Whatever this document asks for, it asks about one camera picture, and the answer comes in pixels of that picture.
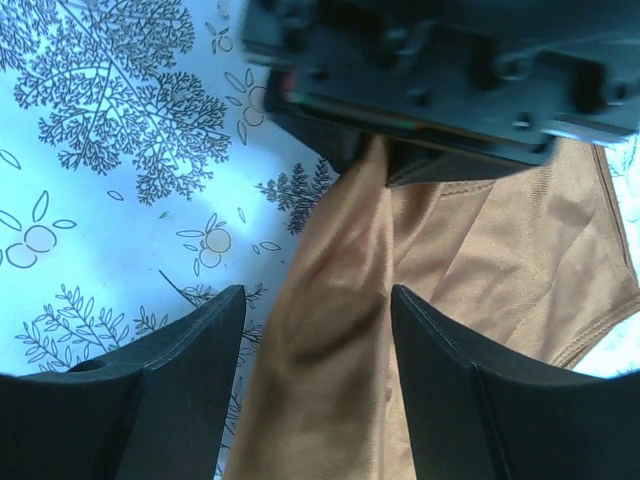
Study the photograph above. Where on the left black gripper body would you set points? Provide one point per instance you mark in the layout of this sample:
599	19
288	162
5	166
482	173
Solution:
495	79

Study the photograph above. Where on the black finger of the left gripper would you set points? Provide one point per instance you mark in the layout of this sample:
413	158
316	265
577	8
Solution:
338	139
412	164

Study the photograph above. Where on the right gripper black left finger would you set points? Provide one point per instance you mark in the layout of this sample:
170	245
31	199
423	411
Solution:
153	409

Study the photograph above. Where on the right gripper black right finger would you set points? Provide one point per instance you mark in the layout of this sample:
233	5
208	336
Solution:
478	410

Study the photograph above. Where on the brown satin napkin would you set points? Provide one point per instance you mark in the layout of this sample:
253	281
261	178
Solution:
537	262

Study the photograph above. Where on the floral tablecloth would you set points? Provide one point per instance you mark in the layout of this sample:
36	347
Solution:
128	201

